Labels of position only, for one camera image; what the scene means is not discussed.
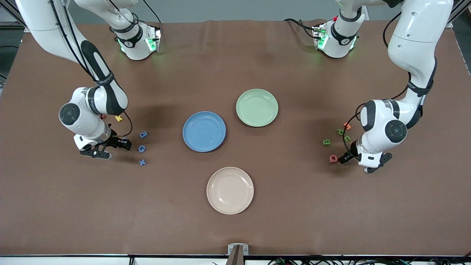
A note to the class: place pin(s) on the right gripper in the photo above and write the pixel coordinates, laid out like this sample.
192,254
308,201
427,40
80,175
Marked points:
114,141

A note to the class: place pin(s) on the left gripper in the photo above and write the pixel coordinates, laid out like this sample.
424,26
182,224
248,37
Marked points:
352,151

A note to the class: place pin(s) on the blue foam letter Q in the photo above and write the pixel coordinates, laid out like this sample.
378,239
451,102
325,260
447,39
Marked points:
141,135

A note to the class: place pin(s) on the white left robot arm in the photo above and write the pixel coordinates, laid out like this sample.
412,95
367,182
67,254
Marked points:
415,44

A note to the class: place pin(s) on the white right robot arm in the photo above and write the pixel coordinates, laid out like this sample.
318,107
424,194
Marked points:
48,33

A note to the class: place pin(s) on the pink foam letter Q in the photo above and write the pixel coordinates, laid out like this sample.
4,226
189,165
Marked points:
330,158

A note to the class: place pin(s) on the brown table cover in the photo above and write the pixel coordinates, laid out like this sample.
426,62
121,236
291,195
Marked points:
110,202

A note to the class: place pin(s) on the blue plate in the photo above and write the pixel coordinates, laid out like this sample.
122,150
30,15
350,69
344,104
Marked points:
204,131

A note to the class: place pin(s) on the green plate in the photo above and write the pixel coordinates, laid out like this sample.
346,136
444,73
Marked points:
257,108

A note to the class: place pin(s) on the beige plate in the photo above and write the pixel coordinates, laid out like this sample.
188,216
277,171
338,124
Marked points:
230,190

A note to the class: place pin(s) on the white table edge rail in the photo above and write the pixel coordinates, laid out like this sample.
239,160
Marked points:
73,261

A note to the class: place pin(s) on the grey metal table bracket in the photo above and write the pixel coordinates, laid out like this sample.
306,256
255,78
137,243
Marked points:
231,249

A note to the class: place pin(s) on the brown camera post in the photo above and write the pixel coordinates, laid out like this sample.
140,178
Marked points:
235,257

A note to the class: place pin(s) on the aluminium frame profile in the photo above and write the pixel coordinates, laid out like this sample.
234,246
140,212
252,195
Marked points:
458,11
13,25

